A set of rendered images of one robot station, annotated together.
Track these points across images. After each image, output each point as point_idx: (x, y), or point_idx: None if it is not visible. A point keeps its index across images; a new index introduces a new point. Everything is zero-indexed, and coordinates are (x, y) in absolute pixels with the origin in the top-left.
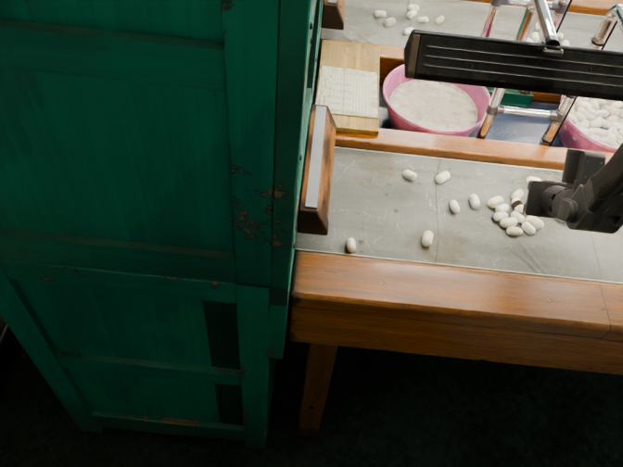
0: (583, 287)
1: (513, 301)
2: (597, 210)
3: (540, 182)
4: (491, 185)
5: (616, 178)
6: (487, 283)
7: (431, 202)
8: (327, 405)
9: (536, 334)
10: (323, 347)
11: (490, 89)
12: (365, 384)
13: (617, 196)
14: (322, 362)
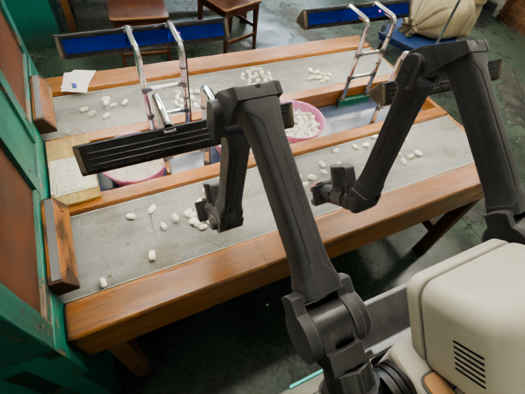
0: (248, 247)
1: (212, 274)
2: (225, 222)
3: (200, 201)
4: (183, 202)
5: (223, 205)
6: (194, 270)
7: (149, 228)
8: (153, 349)
9: (232, 284)
10: (116, 345)
11: None
12: (172, 325)
13: (230, 213)
14: (123, 350)
